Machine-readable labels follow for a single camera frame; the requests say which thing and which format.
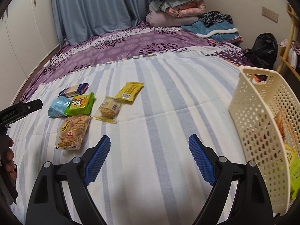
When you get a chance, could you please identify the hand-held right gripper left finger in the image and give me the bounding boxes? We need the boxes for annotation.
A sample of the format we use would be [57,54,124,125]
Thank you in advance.
[25,135,111,225]

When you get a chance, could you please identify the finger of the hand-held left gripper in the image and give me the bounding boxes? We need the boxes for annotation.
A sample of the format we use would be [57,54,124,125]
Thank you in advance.
[22,99,43,112]

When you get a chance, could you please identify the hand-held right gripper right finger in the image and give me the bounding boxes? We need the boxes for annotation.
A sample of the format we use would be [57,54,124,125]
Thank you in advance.
[188,134,274,225]

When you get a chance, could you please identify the light blue snack packet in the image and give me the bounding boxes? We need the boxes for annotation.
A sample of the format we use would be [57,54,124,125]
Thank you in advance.
[48,96,72,118]

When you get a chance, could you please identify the clear bag of biscuits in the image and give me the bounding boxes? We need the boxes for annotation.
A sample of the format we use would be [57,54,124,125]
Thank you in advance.
[55,114,92,151]

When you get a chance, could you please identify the dark blue wafer packet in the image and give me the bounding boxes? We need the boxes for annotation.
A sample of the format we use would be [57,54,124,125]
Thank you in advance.
[58,83,89,98]

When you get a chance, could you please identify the bright green snack packet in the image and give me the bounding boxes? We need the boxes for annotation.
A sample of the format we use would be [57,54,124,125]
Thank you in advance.
[65,92,95,117]

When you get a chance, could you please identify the clear sesame snack packet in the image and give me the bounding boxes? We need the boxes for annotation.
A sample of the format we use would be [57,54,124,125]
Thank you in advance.
[93,96,123,124]

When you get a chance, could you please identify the cream perforated plastic basket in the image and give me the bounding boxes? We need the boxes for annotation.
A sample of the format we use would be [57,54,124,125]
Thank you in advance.
[228,66,300,216]

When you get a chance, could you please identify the yellow snack packet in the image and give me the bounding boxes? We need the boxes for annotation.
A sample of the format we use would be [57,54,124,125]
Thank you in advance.
[114,82,144,103]

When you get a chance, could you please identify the large tan egg roll packet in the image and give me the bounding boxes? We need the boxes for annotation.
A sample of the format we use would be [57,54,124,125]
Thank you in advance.
[273,110,287,138]

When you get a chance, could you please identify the green cardboard snack box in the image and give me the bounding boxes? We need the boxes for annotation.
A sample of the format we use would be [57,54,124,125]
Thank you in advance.
[283,143,300,201]

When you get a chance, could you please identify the person's left hand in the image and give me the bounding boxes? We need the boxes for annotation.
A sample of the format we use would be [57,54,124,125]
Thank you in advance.
[3,136,15,186]

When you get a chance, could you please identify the white wardrobe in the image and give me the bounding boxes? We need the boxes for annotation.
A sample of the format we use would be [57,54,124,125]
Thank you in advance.
[0,0,62,95]

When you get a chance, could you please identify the blue white striped blanket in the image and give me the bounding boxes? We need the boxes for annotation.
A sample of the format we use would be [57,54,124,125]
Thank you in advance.
[9,49,291,225]

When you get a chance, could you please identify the purple floral bedsheet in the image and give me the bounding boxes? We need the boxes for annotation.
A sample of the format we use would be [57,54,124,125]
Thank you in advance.
[20,21,252,104]

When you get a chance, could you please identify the blue-grey curtain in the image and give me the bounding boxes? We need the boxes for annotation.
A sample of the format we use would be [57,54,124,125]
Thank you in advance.
[50,0,198,47]

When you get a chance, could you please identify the pink patterned cloth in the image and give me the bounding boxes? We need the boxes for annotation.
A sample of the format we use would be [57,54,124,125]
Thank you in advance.
[207,36,244,45]

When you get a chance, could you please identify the black bag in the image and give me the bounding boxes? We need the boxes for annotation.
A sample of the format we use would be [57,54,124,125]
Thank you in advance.
[242,33,279,71]

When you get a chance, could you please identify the blue fleece blanket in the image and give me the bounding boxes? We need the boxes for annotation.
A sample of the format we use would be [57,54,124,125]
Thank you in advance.
[181,20,242,43]

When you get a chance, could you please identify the white plastic bag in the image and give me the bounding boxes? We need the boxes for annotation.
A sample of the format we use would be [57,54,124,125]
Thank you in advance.
[287,41,300,70]

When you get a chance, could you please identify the leopard print cloth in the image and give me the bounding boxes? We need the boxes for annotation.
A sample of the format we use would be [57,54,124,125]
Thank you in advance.
[199,10,234,28]

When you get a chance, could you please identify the pink floral quilt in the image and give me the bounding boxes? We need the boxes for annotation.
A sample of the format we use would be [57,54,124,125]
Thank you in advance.
[164,1,206,17]

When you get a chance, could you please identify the pale green folded blanket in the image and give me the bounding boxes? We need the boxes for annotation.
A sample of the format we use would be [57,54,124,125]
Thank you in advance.
[150,0,188,13]

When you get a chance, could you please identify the wooden rack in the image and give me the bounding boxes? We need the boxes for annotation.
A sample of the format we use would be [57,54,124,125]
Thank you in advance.
[277,2,300,80]

